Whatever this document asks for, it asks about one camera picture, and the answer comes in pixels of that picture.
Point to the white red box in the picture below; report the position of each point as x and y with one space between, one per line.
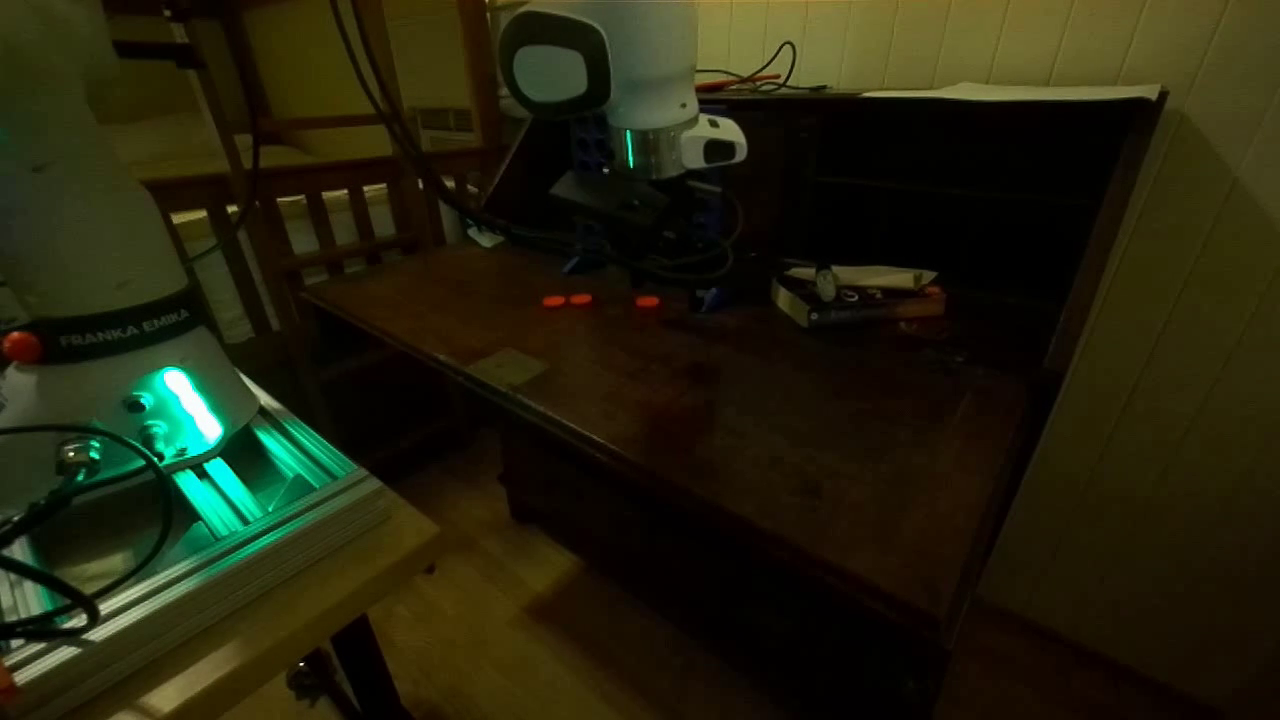
867 313

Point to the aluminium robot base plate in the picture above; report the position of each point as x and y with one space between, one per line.
266 533

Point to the large white paper sheet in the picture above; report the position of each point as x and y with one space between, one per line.
1014 94

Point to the blue connect four rack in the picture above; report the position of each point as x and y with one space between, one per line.
714 255

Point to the dark wooden writing desk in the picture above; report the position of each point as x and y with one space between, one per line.
746 427

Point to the small grey square patch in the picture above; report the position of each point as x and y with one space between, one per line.
506 367

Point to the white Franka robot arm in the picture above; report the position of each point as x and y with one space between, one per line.
600 66

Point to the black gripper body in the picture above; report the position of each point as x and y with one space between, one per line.
613 203

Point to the light wooden robot table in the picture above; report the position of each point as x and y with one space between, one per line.
346 580

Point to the small red knob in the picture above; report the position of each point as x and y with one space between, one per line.
17 346

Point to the wooden slatted chair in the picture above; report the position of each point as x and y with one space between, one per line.
286 212

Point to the orange game disc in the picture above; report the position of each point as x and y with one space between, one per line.
651 302
552 302
582 302

